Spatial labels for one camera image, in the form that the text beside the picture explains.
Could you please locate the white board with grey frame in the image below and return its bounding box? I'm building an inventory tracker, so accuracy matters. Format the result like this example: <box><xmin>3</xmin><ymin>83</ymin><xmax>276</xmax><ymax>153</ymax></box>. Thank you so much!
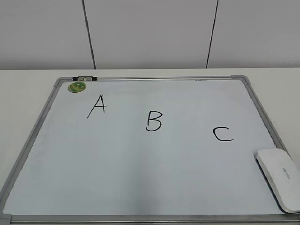
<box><xmin>0</xmin><ymin>75</ymin><xmax>300</xmax><ymax>225</ymax></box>

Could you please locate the green round magnet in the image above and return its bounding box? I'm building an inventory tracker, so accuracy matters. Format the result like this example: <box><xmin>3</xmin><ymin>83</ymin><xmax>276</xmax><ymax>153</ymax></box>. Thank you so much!
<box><xmin>67</xmin><ymin>82</ymin><xmax>87</xmax><ymax>93</ymax></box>

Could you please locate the white board eraser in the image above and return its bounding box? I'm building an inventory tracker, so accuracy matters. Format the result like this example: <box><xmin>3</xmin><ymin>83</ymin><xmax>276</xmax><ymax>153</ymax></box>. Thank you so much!
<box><xmin>256</xmin><ymin>148</ymin><xmax>300</xmax><ymax>213</ymax></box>

